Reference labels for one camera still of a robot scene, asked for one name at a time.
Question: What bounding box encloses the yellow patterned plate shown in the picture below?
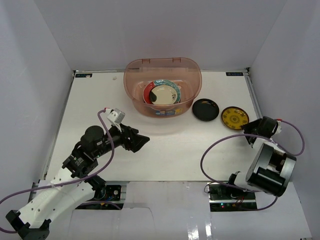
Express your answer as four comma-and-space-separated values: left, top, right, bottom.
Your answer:
220, 106, 250, 131

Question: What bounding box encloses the red and teal floral plate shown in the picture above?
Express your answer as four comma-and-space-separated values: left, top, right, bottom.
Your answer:
142, 79, 181, 105

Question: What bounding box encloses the cream floral plate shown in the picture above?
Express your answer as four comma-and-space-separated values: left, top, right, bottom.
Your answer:
149, 85, 178, 105

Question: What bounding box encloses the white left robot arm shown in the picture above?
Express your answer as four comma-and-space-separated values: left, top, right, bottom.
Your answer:
5, 124, 150, 240

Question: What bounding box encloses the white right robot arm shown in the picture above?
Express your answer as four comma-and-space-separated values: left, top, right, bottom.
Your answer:
225, 116, 297, 200

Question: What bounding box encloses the transparent pink plastic bin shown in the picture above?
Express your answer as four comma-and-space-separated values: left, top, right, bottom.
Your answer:
123, 57, 202, 118

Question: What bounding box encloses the black plate right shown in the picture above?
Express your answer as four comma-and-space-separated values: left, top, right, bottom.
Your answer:
192, 98, 220, 122

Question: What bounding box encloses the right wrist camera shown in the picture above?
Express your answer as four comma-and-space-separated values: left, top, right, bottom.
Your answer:
271, 119, 282, 136

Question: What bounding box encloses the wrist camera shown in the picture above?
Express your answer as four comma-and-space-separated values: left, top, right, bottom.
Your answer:
271, 119, 282, 136
105, 108, 126, 132

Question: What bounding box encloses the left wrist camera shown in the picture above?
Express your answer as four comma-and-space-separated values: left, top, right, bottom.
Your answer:
105, 108, 126, 132

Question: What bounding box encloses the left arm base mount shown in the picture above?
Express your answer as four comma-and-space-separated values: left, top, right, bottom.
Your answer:
82, 185, 123, 210

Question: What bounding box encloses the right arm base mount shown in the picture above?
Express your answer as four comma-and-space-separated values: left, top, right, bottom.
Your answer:
204, 182, 258, 213

